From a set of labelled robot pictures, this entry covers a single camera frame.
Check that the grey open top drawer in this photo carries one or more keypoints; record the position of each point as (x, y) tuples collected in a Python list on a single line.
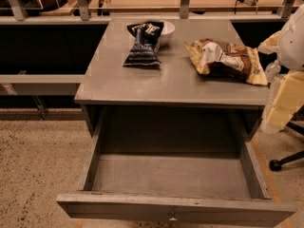
[(188, 165)]

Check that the white bowl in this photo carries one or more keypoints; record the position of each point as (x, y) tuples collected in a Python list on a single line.
[(167, 33)]

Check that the black office chair base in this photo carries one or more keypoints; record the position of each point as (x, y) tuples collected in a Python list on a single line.
[(276, 165)]

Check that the brown yellow chip bag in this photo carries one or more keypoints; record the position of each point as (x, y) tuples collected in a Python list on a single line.
[(237, 61)]

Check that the grey cabinet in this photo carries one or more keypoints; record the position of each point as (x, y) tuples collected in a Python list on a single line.
[(176, 82)]

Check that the blue chip bag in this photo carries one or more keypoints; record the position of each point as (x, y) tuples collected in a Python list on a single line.
[(144, 52)]

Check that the grey metal railing frame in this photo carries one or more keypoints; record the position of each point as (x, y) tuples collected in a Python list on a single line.
[(93, 10)]

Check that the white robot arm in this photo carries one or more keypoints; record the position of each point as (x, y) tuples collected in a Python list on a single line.
[(285, 74)]

